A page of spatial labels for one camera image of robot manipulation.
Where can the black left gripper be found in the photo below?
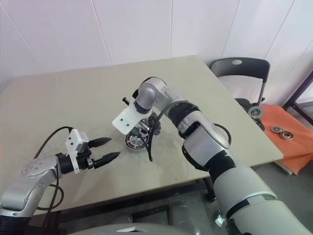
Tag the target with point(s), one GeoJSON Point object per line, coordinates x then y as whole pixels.
{"type": "Point", "coordinates": [84, 160]}

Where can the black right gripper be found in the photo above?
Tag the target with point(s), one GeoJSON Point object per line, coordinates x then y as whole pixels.
{"type": "Point", "coordinates": [144, 126]}

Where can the spoked silver motor rotor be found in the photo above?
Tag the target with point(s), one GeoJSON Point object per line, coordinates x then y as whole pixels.
{"type": "Point", "coordinates": [137, 142]}

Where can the silver motor housing copper windings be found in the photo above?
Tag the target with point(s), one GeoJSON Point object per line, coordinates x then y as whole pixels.
{"type": "Point", "coordinates": [132, 150]}

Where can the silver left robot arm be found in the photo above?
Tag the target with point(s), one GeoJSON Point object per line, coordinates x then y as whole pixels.
{"type": "Point", "coordinates": [31, 169]}

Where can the dark grey rounded shape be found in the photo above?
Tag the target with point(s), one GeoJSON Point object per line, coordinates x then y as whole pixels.
{"type": "Point", "coordinates": [182, 215]}

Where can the black plastic chair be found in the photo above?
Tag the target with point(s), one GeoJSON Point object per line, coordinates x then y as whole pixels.
{"type": "Point", "coordinates": [249, 67]}

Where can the small grey metal disc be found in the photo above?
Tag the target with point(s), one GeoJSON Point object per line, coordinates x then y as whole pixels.
{"type": "Point", "coordinates": [275, 129]}

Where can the round metal bearing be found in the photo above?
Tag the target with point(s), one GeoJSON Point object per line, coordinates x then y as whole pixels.
{"type": "Point", "coordinates": [286, 135]}

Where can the white flat board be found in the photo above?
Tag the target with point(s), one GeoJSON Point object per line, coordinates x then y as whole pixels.
{"type": "Point", "coordinates": [284, 167]}

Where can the orange cloth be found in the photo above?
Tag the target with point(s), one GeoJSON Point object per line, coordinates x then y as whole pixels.
{"type": "Point", "coordinates": [293, 151]}

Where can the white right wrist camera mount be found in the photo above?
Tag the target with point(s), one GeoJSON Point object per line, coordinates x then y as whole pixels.
{"type": "Point", "coordinates": [124, 121]}

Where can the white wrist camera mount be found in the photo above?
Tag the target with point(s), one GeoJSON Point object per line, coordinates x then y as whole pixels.
{"type": "Point", "coordinates": [73, 144]}
{"type": "Point", "coordinates": [124, 121]}

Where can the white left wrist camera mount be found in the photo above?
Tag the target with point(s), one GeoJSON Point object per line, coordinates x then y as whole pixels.
{"type": "Point", "coordinates": [73, 144]}

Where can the black table frame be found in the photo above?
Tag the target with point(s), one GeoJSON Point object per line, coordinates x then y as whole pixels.
{"type": "Point", "coordinates": [146, 198]}

